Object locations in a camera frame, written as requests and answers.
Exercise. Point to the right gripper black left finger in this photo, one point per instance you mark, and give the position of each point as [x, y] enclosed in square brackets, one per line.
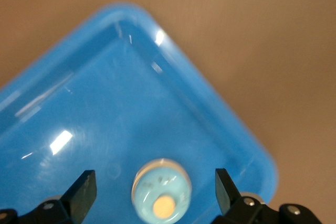
[78, 195]

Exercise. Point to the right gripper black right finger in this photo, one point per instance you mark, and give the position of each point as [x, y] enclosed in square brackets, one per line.
[228, 197]

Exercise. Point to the scuffed blue desk bell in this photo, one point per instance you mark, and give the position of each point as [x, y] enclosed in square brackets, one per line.
[157, 184]

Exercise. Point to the blue plastic tray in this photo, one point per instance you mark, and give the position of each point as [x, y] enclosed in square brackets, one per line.
[105, 116]

